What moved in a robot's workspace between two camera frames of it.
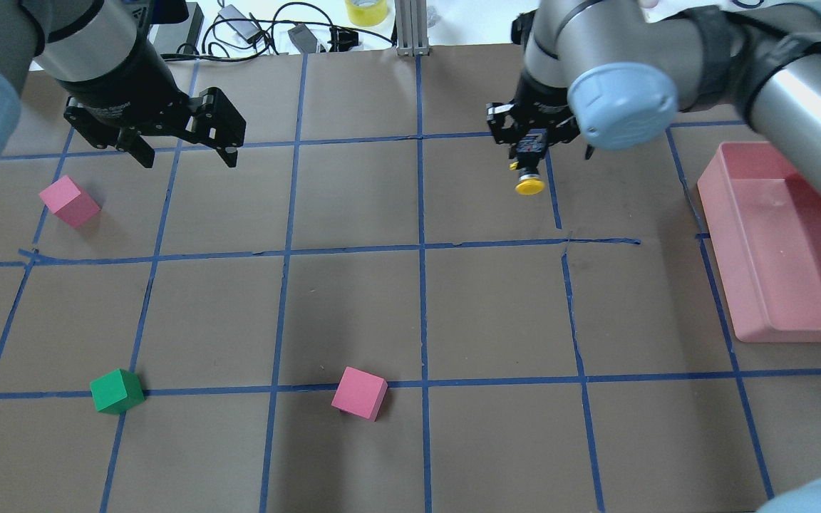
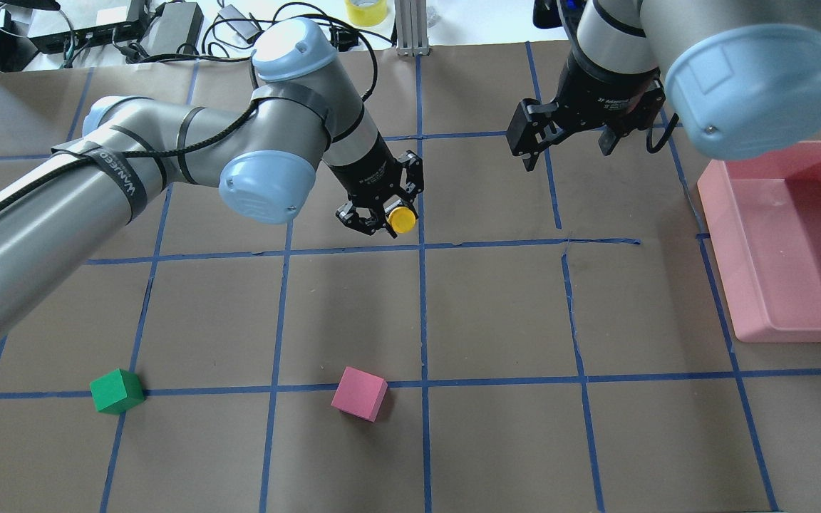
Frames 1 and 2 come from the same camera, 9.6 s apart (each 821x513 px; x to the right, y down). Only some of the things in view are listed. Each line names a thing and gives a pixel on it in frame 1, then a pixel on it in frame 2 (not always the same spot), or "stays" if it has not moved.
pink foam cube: [360, 393] stays
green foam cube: [117, 392] stays
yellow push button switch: [529, 149] -> [402, 219]
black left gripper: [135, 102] -> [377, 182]
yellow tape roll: [366, 13] stays
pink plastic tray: [794, 267] stays
